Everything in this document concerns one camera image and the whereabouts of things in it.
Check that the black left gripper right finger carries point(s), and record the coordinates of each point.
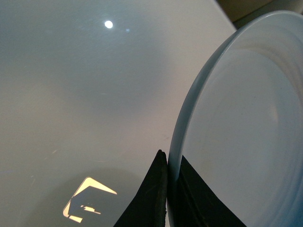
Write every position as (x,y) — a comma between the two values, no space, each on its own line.
(192,203)

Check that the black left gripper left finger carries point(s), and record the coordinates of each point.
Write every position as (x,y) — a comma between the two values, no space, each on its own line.
(148,207)

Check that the grey-blue round plate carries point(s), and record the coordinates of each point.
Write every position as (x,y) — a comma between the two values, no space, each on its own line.
(241,124)

